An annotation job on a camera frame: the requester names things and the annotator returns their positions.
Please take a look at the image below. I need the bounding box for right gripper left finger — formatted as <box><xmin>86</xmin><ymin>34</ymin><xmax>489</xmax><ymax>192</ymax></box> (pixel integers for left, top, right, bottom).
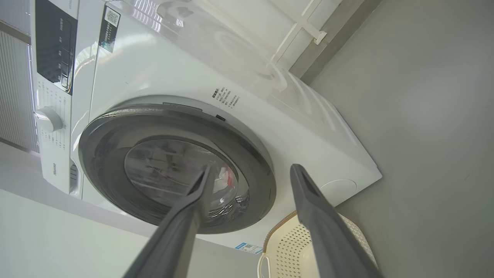
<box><xmin>123</xmin><ymin>165</ymin><xmax>214</xmax><ymax>278</ymax></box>

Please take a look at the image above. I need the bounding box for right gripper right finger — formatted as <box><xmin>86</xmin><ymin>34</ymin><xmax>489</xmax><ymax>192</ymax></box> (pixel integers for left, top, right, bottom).
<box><xmin>290</xmin><ymin>164</ymin><xmax>382</xmax><ymax>278</ymax></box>

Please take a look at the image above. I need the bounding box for red garment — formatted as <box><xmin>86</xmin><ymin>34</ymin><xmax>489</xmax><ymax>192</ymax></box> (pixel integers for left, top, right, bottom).
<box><xmin>225</xmin><ymin>166</ymin><xmax>238</xmax><ymax>189</ymax></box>

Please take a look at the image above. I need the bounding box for washing machine glass door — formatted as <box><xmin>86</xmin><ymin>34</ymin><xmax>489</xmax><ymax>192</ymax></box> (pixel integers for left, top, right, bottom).
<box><xmin>78</xmin><ymin>103</ymin><xmax>277</xmax><ymax>235</ymax></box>

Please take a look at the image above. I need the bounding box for cream perforated laundry basket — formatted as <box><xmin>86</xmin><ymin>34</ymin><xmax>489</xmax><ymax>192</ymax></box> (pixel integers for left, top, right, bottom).
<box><xmin>257</xmin><ymin>210</ymin><xmax>379</xmax><ymax>278</ymax></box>

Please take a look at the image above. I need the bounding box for white front-load washing machine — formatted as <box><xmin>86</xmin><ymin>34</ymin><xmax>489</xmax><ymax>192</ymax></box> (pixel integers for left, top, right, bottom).
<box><xmin>31</xmin><ymin>0</ymin><xmax>383</xmax><ymax>255</ymax></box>

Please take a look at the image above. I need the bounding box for white railing fence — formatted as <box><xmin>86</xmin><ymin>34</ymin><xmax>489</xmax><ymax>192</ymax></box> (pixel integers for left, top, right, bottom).
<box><xmin>270</xmin><ymin>0</ymin><xmax>328</xmax><ymax>66</ymax></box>

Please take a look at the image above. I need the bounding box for white window blind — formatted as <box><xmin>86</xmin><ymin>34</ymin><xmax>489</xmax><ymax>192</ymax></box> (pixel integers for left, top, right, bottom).
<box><xmin>0</xmin><ymin>0</ymin><xmax>40</xmax><ymax>153</ymax></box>

